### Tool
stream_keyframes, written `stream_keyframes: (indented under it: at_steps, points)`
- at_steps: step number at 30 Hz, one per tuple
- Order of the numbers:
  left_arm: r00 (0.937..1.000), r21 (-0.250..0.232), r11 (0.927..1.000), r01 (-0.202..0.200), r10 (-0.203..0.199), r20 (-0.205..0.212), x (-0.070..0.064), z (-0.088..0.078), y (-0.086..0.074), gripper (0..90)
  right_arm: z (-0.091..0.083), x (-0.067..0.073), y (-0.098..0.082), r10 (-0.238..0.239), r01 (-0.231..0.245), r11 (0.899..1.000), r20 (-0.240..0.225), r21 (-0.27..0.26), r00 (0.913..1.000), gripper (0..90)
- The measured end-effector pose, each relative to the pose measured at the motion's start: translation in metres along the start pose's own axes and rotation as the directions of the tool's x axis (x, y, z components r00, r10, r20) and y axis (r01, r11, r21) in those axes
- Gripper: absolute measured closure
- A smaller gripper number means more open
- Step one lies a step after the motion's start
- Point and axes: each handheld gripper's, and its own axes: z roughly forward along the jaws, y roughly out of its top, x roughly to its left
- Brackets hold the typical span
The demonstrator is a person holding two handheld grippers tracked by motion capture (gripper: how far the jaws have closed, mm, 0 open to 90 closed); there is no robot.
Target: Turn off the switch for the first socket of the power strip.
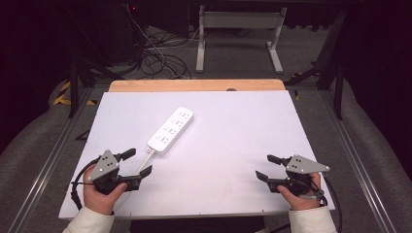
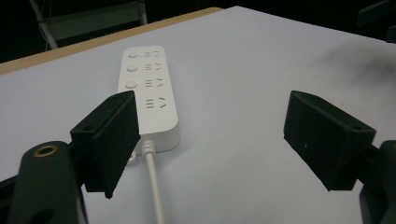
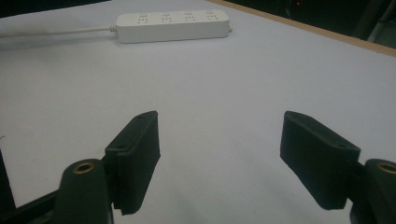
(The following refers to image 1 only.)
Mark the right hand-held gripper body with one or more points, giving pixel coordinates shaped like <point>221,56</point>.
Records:
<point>302,165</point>

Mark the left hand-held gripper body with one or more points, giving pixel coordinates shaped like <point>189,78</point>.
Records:
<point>103,166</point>

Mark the person's left hand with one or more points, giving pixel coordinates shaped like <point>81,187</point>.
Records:
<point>98,202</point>

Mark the person's right hand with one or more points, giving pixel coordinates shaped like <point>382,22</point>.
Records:
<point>302,202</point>

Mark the white board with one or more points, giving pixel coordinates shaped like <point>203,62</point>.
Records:
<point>223,155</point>

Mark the white power strip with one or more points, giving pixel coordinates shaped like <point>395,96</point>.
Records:
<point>170,131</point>

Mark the yellow black hazard tape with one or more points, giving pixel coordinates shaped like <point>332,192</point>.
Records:
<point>63,93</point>

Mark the black metal stand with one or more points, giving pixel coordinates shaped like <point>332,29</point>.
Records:
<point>74,87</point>
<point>333,68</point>

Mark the wooden table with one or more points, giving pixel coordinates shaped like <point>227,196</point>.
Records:
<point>194,85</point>

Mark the dark equipment box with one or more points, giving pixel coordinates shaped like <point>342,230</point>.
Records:
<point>121,29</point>

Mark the aluminium floor rail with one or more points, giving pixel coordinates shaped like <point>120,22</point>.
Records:
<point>48,168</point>
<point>358,168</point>

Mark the white metal table frame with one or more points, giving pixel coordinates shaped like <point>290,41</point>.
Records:
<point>239,20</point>

